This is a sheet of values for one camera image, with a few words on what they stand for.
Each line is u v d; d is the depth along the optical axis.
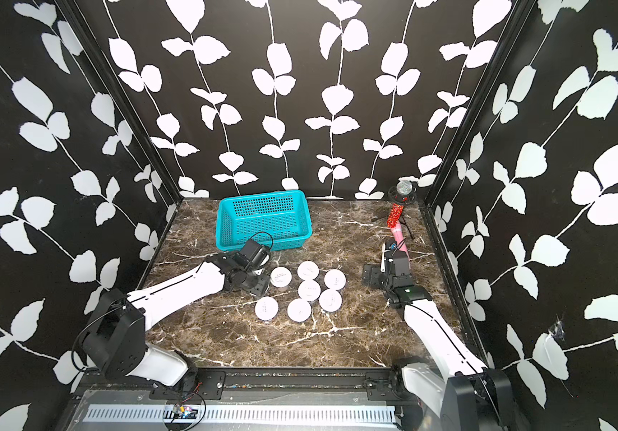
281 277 0.90
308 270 0.91
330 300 0.84
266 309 0.82
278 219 1.14
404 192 0.89
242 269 0.63
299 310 0.82
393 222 1.01
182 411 0.70
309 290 0.86
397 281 0.64
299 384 0.75
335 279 0.89
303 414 0.70
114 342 0.42
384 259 0.69
